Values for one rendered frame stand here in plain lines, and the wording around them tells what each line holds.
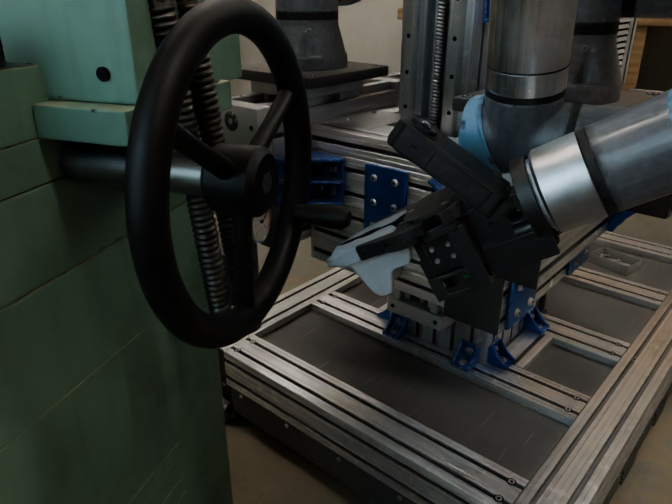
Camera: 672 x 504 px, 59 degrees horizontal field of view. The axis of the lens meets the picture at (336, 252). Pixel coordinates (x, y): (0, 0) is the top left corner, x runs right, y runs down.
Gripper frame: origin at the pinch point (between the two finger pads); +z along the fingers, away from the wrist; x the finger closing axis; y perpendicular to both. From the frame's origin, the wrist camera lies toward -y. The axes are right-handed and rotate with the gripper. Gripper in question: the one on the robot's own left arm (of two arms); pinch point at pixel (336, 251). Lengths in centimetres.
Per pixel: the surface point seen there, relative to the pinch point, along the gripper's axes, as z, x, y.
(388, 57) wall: 74, 324, -21
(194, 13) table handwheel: -6.2, -12.8, -22.5
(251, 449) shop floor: 65, 41, 45
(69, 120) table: 10.1, -11.1, -22.0
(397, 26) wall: 61, 323, -35
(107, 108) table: 6.4, -10.6, -21.2
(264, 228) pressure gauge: 18.7, 19.6, -2.3
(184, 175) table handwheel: 4.3, -9.2, -13.6
